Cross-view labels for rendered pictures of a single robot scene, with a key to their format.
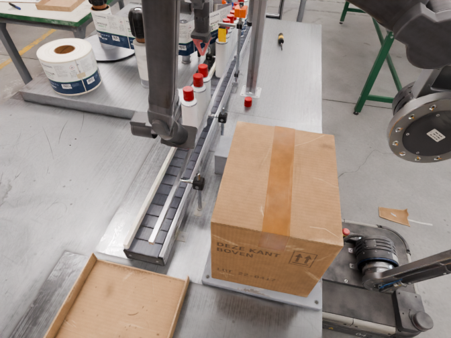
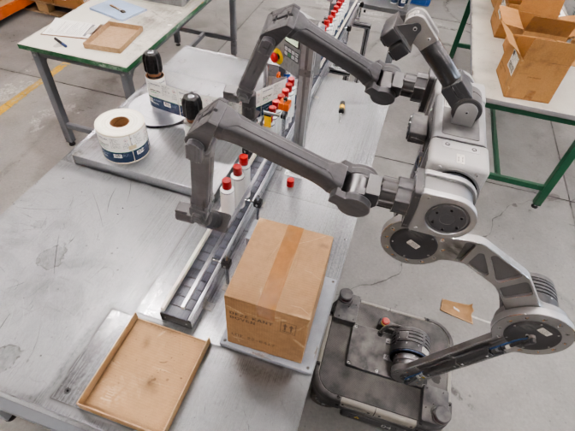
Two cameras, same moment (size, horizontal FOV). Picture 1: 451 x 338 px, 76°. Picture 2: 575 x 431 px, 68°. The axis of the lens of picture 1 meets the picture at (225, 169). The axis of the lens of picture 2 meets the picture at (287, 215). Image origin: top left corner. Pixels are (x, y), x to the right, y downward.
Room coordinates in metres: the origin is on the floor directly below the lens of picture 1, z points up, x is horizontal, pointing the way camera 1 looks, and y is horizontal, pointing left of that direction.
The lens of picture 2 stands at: (-0.31, -0.16, 2.11)
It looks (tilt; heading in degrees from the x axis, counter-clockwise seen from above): 47 degrees down; 3
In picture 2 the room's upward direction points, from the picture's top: 5 degrees clockwise
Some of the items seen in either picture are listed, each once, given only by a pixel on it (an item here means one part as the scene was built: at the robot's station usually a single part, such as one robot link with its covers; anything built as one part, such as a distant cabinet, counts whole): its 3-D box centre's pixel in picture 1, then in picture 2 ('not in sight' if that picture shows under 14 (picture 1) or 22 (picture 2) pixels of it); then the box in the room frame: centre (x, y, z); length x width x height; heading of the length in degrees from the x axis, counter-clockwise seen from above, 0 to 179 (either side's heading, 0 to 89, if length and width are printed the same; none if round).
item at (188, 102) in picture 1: (190, 115); (228, 200); (0.76, 0.12, 0.98); 0.05 x 0.05 x 0.20
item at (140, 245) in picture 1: (217, 86); (263, 163); (1.13, 0.05, 0.86); 1.65 x 0.08 x 0.04; 169
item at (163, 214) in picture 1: (209, 108); (246, 192); (0.84, 0.07, 0.95); 1.07 x 0.01 x 0.01; 169
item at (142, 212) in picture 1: (190, 116); (229, 197); (0.86, 0.14, 0.90); 1.07 x 0.01 x 0.02; 169
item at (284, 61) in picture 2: not in sight; (297, 44); (1.22, -0.05, 1.38); 0.17 x 0.10 x 0.19; 44
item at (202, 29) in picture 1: (201, 25); (248, 111); (1.13, 0.11, 1.12); 0.10 x 0.07 x 0.07; 170
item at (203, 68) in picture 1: (203, 92); (243, 176); (0.90, 0.09, 0.98); 0.05 x 0.05 x 0.20
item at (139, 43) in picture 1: (145, 49); (194, 126); (1.11, 0.34, 1.03); 0.09 x 0.09 x 0.30
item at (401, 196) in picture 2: not in sight; (398, 194); (0.40, -0.36, 1.45); 0.09 x 0.08 x 0.12; 171
